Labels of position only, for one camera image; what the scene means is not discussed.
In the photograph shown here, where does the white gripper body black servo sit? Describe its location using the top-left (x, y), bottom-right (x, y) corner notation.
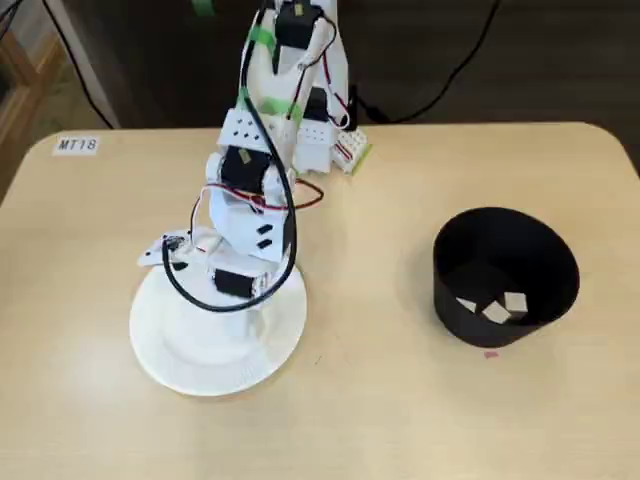
top-left (195, 238), bottom-right (277, 307)

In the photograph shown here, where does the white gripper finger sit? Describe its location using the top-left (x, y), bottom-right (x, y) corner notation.
top-left (238, 299), bottom-right (274, 346)

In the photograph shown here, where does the white paper plate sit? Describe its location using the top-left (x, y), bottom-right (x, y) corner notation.
top-left (128, 264), bottom-right (309, 397)

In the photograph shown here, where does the black round pot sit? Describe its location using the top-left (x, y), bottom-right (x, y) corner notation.
top-left (430, 206), bottom-right (581, 349)

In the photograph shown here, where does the green controller board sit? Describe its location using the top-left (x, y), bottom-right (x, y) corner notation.
top-left (332, 127), bottom-right (374, 175)

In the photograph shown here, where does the white MT18 label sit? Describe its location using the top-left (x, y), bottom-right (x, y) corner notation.
top-left (53, 134), bottom-right (103, 157)

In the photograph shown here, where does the grey white pole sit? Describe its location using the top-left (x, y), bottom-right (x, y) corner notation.
top-left (49, 0), bottom-right (124, 130)

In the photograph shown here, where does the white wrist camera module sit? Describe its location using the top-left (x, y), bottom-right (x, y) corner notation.
top-left (137, 227), bottom-right (195, 269)

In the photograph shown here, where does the thick black camera cable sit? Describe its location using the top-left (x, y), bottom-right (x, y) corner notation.
top-left (162, 9), bottom-right (301, 315)

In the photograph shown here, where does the thin black cable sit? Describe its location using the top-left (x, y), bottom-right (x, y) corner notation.
top-left (42, 0), bottom-right (116, 130)

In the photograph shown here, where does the wooden furniture frame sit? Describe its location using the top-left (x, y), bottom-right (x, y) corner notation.
top-left (0, 27), bottom-right (76, 201)

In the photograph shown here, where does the black power cable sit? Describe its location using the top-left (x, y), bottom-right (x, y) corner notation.
top-left (357, 0), bottom-right (502, 125)

